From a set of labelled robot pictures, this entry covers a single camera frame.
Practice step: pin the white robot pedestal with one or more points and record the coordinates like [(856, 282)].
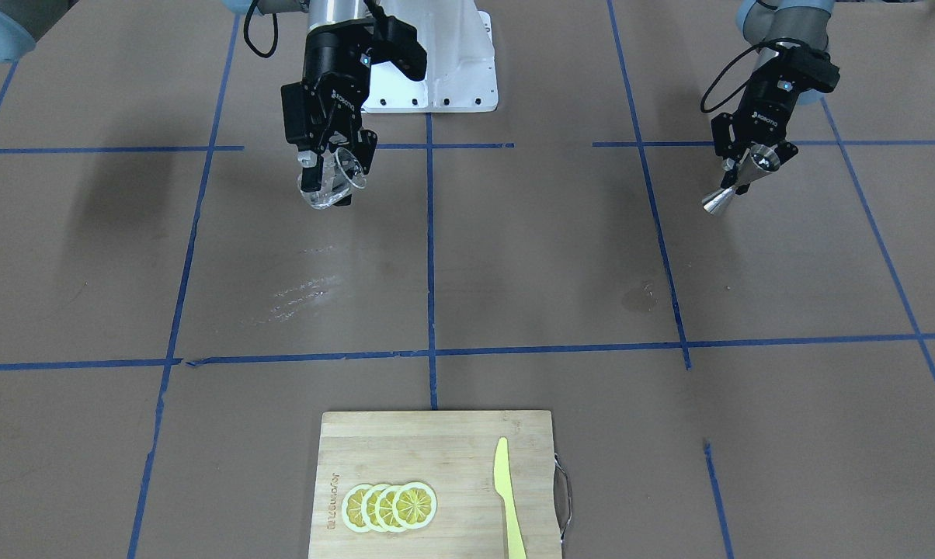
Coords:
[(461, 64)]

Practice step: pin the wooden cutting board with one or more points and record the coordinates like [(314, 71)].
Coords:
[(452, 451)]

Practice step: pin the yellow plastic knife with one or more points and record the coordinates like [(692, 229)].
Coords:
[(503, 480)]

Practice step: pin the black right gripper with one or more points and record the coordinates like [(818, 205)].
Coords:
[(329, 66)]

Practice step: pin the clear shot glass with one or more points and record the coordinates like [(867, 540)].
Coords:
[(330, 179)]

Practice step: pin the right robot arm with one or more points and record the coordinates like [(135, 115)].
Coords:
[(320, 13)]

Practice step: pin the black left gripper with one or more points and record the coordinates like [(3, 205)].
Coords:
[(761, 99)]

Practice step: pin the lemon slices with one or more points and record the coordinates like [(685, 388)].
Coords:
[(389, 508)]

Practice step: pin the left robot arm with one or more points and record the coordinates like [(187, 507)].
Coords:
[(763, 23)]

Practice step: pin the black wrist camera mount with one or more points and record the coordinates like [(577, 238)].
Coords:
[(395, 41)]

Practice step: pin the steel double jigger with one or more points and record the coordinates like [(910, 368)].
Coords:
[(733, 184)]

